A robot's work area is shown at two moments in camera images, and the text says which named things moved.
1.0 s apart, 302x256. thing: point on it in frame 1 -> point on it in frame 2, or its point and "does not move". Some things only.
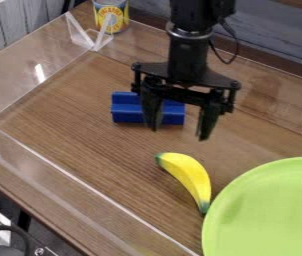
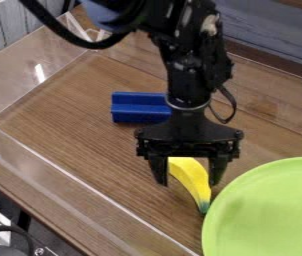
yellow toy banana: x=195 y=174 does not move
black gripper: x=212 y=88 -> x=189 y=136
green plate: x=269 y=214 does not move
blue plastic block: x=128 y=109 does not move
